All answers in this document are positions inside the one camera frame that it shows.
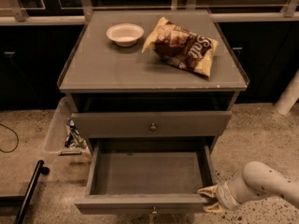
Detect white pipe post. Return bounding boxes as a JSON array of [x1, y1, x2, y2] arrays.
[[275, 69, 299, 115]]

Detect grey drawer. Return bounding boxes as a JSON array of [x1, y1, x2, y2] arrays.
[[71, 111, 232, 138], [75, 138, 216, 215]]

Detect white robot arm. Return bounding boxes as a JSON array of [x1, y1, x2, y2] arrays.
[[197, 161, 299, 213]]

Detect yellow brown chip bag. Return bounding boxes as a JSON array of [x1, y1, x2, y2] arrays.
[[142, 17, 218, 77]]

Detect clear plastic bin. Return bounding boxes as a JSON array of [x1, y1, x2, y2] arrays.
[[44, 97, 83, 156]]

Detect black metal bar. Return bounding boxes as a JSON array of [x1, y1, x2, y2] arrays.
[[0, 160, 50, 224]]

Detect black cable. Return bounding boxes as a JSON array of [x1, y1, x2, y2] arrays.
[[0, 122, 20, 154]]

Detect metal railing frame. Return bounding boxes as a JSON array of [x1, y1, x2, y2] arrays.
[[0, 0, 299, 26]]

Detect white paper bowl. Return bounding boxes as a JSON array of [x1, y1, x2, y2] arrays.
[[106, 23, 144, 47]]

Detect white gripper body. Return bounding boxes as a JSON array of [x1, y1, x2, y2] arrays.
[[216, 181, 241, 211]]

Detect grey drawer cabinet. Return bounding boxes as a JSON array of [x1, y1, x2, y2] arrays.
[[59, 10, 249, 146]]

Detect grey top drawer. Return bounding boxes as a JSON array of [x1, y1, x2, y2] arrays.
[[71, 111, 232, 138]]

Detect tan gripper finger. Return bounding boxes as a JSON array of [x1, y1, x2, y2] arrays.
[[197, 185, 217, 198], [204, 202, 224, 213]]

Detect crumpled snack wrappers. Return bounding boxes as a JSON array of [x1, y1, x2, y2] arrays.
[[64, 119, 87, 149]]

